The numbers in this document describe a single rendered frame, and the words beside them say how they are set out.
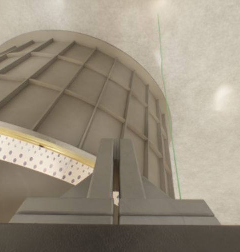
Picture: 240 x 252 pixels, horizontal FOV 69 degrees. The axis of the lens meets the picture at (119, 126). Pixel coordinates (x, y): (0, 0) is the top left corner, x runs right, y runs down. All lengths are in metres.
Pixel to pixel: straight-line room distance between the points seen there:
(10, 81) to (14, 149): 0.48
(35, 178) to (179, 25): 1.43
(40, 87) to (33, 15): 0.92
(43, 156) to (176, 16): 1.36
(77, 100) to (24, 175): 0.47
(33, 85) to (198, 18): 1.26
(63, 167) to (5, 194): 0.20
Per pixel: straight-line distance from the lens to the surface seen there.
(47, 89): 1.03
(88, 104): 0.99
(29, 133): 0.72
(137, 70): 1.68
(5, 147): 0.75
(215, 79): 1.85
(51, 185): 0.72
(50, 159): 0.71
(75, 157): 0.69
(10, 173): 0.75
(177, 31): 1.63
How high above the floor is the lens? 1.58
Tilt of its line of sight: 50 degrees down
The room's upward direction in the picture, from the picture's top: 169 degrees counter-clockwise
